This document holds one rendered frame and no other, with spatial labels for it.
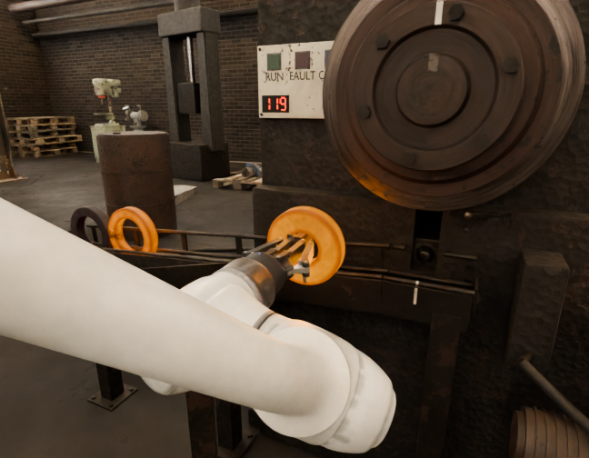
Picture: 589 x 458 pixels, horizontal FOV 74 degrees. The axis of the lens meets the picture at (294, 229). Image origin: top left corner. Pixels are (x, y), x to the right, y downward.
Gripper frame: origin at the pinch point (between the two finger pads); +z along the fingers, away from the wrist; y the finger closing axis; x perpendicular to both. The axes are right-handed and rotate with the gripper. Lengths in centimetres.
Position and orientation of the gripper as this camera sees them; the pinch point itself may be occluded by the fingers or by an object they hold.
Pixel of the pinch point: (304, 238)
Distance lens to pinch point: 76.7
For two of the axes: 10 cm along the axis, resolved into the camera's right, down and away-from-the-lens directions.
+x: -0.2, -9.4, -3.3
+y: 9.1, 1.2, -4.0
